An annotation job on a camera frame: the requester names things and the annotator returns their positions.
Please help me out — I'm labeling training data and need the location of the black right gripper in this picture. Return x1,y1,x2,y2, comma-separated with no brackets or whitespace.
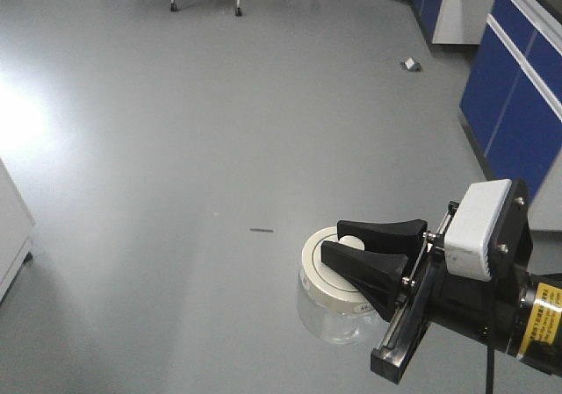
321,179,534,384

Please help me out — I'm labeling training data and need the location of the glass jar with white lid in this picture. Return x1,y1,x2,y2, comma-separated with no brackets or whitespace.
297,226,382,345

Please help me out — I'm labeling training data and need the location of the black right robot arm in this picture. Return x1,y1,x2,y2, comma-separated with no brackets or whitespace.
321,179,561,390

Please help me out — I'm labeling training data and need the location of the small grey floor box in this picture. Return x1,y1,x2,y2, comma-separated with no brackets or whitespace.
400,57,422,72

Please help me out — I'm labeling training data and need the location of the blue lab cabinet right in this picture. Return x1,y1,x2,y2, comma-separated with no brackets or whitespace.
460,0,561,232

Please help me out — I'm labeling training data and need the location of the white cabinet left edge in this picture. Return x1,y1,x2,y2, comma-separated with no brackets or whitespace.
0,161,36,302

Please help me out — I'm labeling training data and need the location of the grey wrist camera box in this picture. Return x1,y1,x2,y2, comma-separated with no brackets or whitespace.
443,179,512,282

